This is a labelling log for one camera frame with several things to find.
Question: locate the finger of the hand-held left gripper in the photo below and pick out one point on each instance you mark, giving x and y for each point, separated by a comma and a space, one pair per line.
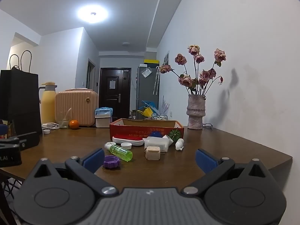
2, 129
30, 140

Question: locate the glass cup with straw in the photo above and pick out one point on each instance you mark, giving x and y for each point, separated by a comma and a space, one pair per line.
63, 123

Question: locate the white round lid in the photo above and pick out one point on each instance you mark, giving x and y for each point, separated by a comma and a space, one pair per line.
126, 145

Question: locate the white folded umbrella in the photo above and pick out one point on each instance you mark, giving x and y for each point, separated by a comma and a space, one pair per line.
156, 82

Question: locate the round ceiling light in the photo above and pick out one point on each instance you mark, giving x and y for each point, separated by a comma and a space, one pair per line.
92, 14

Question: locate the white plastic container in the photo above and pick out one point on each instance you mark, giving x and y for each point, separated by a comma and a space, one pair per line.
154, 143

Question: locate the side doorway frame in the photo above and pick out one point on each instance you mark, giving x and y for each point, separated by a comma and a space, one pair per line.
89, 75

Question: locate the red and white brush case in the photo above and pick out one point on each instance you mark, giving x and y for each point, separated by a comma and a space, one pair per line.
127, 137

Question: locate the black eyeglasses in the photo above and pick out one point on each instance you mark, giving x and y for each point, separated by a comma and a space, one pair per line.
207, 125

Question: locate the small white round cap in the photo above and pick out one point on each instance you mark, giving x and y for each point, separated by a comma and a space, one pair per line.
46, 131

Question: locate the black paper bag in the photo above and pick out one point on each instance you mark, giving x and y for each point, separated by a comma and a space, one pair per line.
21, 98

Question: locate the yellow watering can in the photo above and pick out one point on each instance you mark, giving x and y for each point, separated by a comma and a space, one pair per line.
146, 112

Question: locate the paper notice on door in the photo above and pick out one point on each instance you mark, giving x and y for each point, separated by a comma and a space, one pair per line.
112, 84

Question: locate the small beige square jar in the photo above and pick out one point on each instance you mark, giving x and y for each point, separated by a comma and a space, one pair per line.
152, 153

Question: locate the paper sheet on refrigerator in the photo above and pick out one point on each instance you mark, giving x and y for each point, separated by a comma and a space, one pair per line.
147, 73

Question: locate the orange fruit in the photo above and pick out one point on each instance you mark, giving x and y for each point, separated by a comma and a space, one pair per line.
74, 124

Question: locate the framed wall picture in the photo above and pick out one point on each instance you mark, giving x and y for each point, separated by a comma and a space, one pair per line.
166, 58

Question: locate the pink textured vase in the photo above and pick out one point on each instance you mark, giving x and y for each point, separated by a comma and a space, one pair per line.
196, 112

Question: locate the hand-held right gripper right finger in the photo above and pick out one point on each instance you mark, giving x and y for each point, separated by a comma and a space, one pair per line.
206, 160

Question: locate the purple ribbed lid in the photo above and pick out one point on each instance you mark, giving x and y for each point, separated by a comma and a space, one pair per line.
112, 162

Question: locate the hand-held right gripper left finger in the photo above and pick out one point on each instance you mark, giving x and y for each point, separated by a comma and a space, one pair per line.
93, 160

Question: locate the small ceiling lamp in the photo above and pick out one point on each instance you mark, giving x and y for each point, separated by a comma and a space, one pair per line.
126, 43

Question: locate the grey refrigerator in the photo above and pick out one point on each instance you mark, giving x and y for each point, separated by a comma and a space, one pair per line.
145, 89

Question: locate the blue folded stool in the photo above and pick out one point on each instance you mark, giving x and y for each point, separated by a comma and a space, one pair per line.
150, 104

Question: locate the small white pump bottle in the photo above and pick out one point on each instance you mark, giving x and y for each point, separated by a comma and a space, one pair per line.
179, 144

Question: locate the purple decorative plant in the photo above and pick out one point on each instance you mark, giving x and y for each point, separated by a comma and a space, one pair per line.
165, 105

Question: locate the blue plastic object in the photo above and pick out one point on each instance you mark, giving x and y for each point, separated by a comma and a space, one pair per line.
156, 134

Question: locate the red cardboard box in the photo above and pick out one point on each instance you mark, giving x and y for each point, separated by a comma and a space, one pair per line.
140, 131

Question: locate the white storage box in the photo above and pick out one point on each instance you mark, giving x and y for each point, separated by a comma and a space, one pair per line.
102, 121

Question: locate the yellow thermos jug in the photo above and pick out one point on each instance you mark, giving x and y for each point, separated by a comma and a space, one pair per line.
48, 105

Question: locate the yellow box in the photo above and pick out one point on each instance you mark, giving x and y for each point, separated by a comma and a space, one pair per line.
151, 62

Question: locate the dark brown entrance door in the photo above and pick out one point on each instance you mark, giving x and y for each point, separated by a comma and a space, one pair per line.
124, 93

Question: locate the dried pink rose bouquet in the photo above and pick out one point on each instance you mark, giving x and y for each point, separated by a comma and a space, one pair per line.
206, 75

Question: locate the green transparent bottle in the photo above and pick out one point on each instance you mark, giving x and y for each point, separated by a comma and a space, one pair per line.
121, 153

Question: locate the pink ribbed suitcase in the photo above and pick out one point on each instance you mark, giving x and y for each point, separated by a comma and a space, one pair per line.
75, 107

